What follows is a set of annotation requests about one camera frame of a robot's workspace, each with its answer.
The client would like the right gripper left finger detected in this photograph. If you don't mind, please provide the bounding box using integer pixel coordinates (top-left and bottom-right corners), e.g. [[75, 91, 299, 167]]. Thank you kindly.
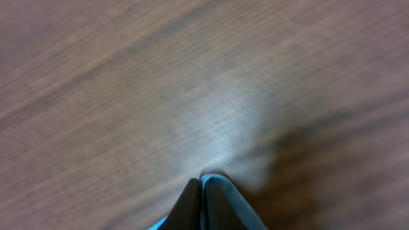
[[158, 178, 201, 230]]

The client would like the light blue t-shirt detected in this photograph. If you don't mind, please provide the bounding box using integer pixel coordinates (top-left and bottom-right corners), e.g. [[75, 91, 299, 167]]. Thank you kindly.
[[146, 173, 269, 230]]

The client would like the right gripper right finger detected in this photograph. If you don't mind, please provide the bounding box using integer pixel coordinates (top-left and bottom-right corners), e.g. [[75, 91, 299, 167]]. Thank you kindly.
[[204, 174, 267, 230]]

